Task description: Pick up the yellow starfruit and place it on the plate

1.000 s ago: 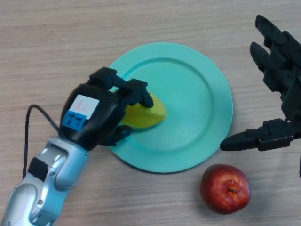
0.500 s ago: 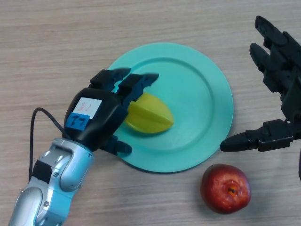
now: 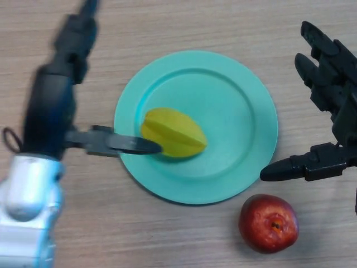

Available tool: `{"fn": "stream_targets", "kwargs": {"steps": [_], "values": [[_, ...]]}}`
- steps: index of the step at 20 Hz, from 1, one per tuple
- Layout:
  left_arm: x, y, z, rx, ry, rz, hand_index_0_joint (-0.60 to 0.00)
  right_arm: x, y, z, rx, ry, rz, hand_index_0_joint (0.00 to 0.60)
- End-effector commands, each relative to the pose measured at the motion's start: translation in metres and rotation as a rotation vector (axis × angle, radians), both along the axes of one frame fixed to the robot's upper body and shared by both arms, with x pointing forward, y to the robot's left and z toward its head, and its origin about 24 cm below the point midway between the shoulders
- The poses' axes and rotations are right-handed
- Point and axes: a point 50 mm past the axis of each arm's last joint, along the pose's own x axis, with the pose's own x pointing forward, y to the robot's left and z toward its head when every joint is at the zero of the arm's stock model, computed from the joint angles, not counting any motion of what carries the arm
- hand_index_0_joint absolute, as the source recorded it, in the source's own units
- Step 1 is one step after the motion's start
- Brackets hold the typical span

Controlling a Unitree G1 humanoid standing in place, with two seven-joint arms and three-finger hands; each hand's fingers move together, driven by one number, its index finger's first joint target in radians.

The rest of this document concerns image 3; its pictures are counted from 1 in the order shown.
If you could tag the yellow starfruit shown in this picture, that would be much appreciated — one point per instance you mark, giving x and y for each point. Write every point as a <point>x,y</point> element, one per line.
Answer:
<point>175,134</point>

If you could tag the red apple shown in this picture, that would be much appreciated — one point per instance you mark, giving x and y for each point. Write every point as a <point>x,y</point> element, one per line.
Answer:
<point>267,226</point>

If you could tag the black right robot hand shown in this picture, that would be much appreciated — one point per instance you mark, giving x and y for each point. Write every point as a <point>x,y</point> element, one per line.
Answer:
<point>346,117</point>

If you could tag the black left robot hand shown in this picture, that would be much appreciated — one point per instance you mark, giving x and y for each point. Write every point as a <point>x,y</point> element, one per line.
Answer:
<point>50,106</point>

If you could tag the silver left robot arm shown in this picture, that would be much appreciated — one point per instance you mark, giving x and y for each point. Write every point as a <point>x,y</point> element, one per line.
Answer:
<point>28,209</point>

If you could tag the teal round plate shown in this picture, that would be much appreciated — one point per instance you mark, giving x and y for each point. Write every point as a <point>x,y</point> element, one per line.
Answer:
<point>228,145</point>

